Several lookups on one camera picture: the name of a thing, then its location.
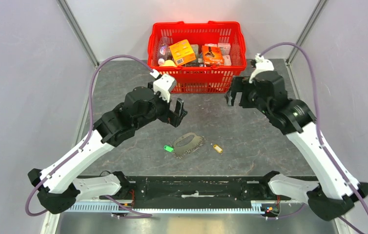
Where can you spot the green key tag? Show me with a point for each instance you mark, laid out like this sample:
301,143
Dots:
168,148

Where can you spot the yellow round item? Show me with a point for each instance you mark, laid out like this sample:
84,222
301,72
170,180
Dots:
169,63

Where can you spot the clear plastic bottle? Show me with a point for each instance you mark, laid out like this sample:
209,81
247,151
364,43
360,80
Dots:
163,51

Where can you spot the aluminium corner post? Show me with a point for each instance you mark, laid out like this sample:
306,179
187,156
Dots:
319,7
64,6

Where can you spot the left aluminium corner post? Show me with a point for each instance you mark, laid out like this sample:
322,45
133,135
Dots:
64,6

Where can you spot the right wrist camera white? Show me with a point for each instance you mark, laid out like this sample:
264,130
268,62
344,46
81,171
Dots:
261,65

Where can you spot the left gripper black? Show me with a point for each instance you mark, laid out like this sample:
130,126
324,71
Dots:
174,118

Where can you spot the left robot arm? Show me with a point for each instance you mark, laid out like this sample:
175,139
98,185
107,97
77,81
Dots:
59,186

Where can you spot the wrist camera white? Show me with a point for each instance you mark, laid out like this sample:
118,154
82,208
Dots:
163,84
261,65

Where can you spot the yellow key tag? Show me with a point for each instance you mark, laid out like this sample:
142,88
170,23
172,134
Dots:
218,149

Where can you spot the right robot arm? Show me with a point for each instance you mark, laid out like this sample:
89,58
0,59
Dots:
335,190

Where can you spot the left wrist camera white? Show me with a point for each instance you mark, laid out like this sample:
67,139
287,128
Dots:
163,84

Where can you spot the red shopping basket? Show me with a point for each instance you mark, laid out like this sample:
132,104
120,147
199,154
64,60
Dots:
215,79

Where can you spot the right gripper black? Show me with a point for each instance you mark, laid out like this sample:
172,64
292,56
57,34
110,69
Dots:
240,84

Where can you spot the white pink box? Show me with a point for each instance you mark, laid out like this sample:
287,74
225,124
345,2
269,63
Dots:
224,48

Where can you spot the right aluminium corner post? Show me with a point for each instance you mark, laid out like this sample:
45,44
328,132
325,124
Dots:
319,7

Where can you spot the orange black package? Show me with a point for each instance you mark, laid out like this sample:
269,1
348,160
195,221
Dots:
212,56

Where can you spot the orange box left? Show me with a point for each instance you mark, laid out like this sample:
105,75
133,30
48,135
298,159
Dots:
182,52

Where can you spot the white slotted cable duct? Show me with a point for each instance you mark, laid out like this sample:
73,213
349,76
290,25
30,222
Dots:
111,207

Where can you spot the black base frame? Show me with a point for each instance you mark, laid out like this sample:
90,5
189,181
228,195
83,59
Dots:
193,192

